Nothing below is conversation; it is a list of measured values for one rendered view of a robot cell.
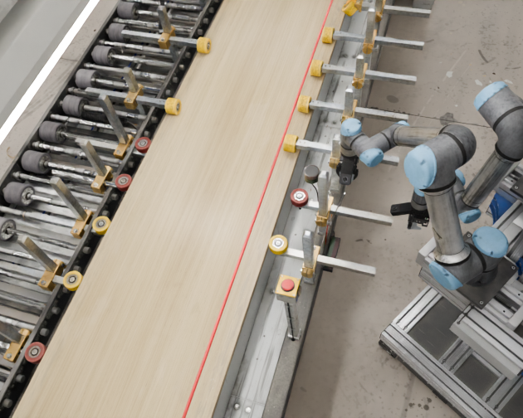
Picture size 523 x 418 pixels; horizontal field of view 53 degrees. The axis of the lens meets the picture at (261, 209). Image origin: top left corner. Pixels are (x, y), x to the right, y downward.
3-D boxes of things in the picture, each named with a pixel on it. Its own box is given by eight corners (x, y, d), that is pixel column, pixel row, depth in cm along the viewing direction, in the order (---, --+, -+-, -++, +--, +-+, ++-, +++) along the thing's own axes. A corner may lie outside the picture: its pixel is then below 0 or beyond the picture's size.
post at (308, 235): (315, 280, 237) (313, 230, 197) (313, 288, 236) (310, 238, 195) (307, 279, 238) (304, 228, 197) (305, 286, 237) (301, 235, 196)
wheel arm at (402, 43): (422, 46, 269) (424, 41, 266) (422, 51, 267) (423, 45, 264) (328, 34, 280) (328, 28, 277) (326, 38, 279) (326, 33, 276)
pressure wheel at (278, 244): (282, 243, 232) (281, 230, 223) (292, 256, 228) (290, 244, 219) (267, 252, 231) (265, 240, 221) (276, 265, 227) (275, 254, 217)
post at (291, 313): (300, 330, 221) (296, 289, 183) (298, 341, 218) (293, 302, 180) (290, 328, 222) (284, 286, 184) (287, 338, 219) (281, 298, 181)
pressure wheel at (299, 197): (310, 202, 242) (310, 189, 232) (306, 217, 238) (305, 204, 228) (294, 199, 244) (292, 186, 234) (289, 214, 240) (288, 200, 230)
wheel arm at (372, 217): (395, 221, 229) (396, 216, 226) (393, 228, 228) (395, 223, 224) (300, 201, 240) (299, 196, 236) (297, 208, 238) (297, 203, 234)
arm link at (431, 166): (489, 278, 175) (463, 136, 148) (454, 301, 172) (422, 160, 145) (462, 262, 185) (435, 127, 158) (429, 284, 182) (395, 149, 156)
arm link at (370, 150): (393, 145, 187) (374, 125, 192) (368, 159, 185) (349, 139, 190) (391, 157, 193) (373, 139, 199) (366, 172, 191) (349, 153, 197)
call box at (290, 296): (300, 287, 183) (300, 278, 177) (295, 305, 180) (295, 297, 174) (281, 283, 185) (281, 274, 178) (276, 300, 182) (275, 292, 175)
